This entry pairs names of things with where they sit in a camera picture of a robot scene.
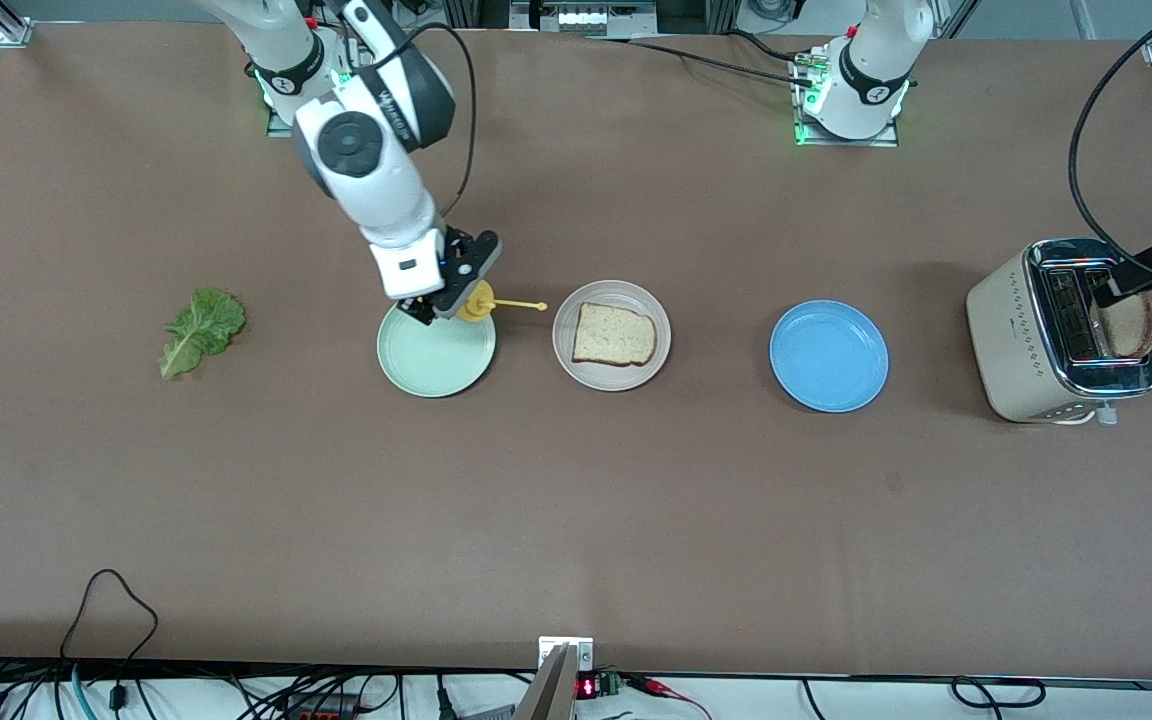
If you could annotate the beige plate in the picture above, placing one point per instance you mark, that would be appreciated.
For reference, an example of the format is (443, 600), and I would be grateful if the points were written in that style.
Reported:
(616, 290)

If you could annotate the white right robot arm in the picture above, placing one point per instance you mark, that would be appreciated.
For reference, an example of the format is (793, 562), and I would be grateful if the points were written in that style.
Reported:
(376, 190)

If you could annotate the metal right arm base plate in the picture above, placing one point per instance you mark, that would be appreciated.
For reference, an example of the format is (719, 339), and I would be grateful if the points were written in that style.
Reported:
(276, 125)

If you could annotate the blue plate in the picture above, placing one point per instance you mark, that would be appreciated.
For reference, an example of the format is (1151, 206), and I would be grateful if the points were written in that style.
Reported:
(829, 356)

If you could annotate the toasted bread slice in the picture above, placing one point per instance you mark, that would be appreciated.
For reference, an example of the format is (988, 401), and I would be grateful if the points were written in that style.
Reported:
(616, 335)
(1131, 328)

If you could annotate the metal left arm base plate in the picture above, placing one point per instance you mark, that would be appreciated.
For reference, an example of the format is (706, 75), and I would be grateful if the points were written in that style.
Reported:
(856, 142)

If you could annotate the metal box with light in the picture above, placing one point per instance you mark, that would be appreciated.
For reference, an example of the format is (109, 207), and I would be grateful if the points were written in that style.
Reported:
(581, 18)

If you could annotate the small red display board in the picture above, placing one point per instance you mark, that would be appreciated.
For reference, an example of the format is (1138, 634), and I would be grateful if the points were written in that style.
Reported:
(588, 687)

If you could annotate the silver mounting bracket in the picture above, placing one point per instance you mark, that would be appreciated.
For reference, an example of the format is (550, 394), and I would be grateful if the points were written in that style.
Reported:
(584, 652)

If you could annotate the mint green plate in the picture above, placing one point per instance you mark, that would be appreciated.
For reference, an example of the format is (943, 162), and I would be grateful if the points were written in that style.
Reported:
(436, 360)

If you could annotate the grey aluminium bar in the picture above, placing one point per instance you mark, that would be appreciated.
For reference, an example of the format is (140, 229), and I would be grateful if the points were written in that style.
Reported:
(548, 695)

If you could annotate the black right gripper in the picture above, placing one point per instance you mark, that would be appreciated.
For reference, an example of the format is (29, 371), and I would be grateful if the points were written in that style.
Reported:
(423, 305)

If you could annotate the yellow squeeze mustard bottle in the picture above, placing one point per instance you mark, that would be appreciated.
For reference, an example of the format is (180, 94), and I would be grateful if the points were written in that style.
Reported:
(478, 300)

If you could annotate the green lettuce leaf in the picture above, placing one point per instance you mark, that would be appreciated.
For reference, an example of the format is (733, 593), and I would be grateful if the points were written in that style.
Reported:
(206, 325)

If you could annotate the beige chrome toaster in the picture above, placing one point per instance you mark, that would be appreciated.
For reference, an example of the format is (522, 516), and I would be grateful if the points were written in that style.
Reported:
(1006, 340)

